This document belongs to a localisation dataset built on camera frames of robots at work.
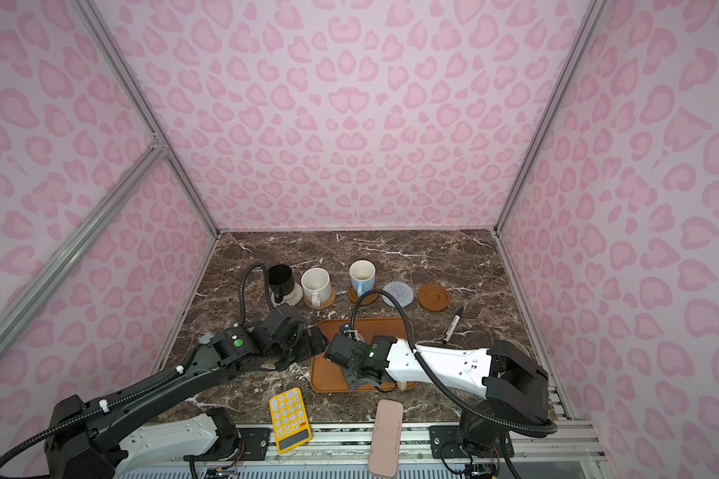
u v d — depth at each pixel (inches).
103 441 15.8
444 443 28.9
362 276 36.8
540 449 28.7
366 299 38.4
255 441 29.0
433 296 39.6
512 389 16.2
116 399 16.5
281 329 22.9
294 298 39.5
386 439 28.5
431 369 18.3
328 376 32.9
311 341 26.8
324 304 37.9
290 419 30.1
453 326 36.5
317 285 39.6
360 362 22.6
